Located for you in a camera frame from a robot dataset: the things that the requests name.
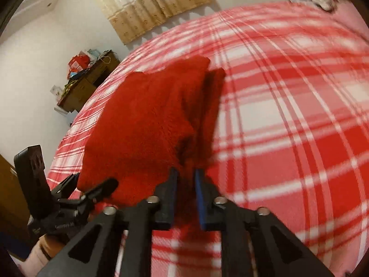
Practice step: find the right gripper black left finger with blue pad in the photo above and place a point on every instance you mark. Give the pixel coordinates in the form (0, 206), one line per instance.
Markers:
(118, 242)

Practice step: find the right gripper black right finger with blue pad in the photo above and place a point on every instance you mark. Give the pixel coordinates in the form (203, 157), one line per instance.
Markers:
(253, 242)

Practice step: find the red knitted sweater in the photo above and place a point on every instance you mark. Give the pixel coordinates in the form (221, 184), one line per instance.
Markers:
(153, 122)

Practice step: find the person's left hand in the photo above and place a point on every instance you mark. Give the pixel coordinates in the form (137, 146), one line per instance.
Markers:
(52, 244)

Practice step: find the brown wooden door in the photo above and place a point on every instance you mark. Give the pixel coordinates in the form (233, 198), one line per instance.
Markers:
(15, 237)

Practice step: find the red white plaid bedsheet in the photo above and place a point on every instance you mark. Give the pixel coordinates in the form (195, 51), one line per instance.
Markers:
(292, 132)

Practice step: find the dark wooden desk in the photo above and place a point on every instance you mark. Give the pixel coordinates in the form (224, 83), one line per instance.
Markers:
(80, 89)

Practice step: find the red gift box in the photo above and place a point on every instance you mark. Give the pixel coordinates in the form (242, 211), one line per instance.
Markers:
(78, 63)

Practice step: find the beige patterned curtain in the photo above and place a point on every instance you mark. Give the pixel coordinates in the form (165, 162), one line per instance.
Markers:
(150, 5)

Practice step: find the pink blanket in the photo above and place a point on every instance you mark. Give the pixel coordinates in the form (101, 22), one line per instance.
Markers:
(347, 14)

